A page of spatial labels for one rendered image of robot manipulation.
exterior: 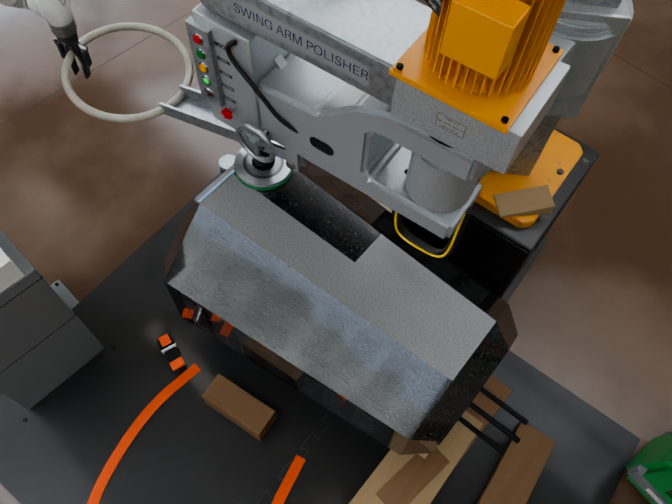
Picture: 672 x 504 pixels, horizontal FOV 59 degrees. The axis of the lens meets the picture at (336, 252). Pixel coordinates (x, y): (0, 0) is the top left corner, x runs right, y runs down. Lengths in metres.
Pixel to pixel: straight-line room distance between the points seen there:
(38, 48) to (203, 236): 2.33
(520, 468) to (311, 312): 1.18
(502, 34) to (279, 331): 1.34
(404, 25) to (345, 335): 1.01
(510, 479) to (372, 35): 1.91
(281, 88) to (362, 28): 0.38
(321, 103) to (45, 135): 2.34
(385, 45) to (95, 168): 2.37
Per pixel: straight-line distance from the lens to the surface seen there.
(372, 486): 2.49
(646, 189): 3.73
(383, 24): 1.46
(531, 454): 2.77
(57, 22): 2.48
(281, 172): 2.21
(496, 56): 1.13
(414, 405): 2.00
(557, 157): 2.57
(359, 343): 1.99
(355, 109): 1.56
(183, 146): 3.48
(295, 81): 1.75
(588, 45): 1.92
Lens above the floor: 2.65
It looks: 61 degrees down
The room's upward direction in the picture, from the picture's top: 4 degrees clockwise
